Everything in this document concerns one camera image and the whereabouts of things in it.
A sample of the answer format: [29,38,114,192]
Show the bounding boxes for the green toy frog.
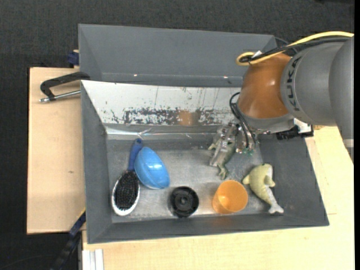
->
[207,135,237,180]

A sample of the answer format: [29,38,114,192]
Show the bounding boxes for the pale green toy whale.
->
[242,163,285,215]

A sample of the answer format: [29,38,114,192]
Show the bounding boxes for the orange plastic cup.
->
[211,179,249,215]

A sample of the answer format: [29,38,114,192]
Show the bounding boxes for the black round ribbed disc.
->
[169,186,200,219]

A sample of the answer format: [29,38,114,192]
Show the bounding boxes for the blue plastic bowl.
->
[133,146,171,191]

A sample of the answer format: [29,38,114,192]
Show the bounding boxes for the grey metal bin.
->
[78,23,330,245]

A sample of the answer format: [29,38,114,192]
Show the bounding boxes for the pale wood board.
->
[26,66,87,235]

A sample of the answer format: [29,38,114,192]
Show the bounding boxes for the black cylinder on white bracket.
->
[275,118,314,141]

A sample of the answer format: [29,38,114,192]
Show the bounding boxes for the blue-handled black bristle brush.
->
[111,138,145,217]

